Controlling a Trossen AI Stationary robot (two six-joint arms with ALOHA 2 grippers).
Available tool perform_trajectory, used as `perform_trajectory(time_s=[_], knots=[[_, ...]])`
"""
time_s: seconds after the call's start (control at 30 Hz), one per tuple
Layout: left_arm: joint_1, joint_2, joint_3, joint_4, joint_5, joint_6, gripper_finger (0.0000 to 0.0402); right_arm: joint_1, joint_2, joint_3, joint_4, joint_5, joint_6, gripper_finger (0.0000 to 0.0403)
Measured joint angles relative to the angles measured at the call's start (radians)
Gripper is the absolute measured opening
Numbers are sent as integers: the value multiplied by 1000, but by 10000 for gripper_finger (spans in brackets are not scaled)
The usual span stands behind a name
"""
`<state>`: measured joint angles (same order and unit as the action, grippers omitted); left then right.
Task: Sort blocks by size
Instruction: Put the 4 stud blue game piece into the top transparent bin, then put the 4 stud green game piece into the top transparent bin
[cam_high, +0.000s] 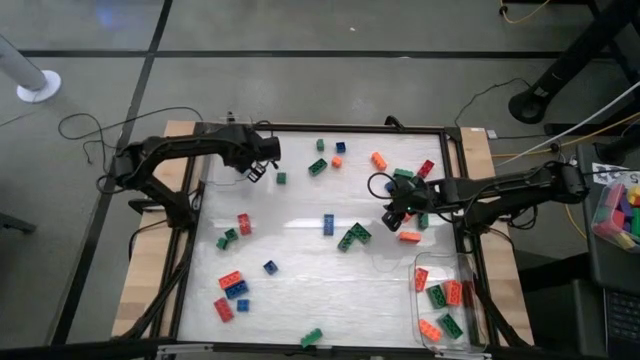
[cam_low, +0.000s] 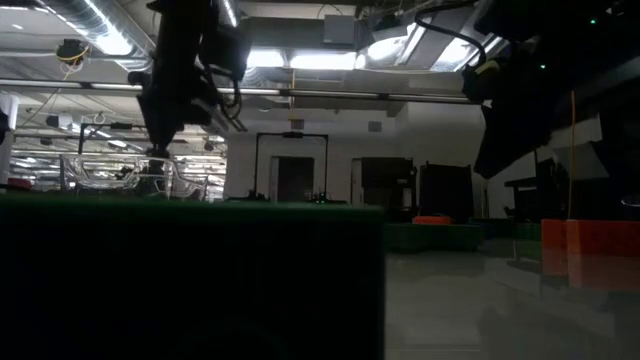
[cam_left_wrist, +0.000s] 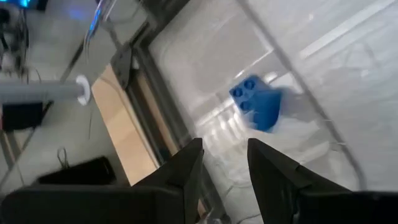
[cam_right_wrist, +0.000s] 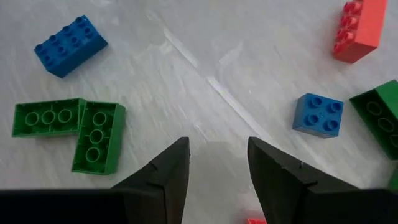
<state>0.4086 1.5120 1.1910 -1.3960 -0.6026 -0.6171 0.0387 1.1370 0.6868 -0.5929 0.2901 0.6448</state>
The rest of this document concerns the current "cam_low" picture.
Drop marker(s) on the large green toy brick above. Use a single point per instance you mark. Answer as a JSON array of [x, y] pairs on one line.
[[175, 280], [510, 231], [410, 237], [457, 236]]

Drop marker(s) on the grey wall vent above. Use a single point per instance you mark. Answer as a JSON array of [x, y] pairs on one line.
[[374, 126]]

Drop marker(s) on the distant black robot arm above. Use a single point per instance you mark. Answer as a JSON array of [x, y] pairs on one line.
[[322, 198]]

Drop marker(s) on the black upright panel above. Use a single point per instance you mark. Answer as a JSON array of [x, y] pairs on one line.
[[445, 192]]

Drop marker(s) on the large orange toy brick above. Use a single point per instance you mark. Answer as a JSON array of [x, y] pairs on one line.
[[600, 237], [432, 220]]

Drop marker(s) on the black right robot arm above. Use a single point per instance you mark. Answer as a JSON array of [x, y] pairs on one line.
[[575, 30]]

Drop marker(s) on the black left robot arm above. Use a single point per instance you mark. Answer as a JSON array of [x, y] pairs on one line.
[[175, 40]]

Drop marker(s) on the dark door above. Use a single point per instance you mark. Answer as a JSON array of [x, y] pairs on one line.
[[295, 182]]

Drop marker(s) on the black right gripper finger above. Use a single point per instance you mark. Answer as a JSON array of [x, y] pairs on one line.
[[500, 150]]

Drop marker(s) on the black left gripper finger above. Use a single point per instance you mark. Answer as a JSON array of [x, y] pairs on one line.
[[160, 142]]

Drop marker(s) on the whiteboard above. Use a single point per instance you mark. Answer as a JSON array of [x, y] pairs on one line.
[[500, 200]]

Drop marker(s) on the long horizontal ceiling beam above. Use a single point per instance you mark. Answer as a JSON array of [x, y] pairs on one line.
[[325, 92]]

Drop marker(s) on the clear plastic bin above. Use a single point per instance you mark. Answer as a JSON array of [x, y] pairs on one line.
[[100, 165]]

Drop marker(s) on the black gantry frame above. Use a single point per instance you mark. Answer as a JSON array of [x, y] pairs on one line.
[[291, 135], [100, 126]]

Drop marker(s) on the grey ceiling box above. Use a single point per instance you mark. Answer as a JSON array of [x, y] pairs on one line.
[[339, 29]]

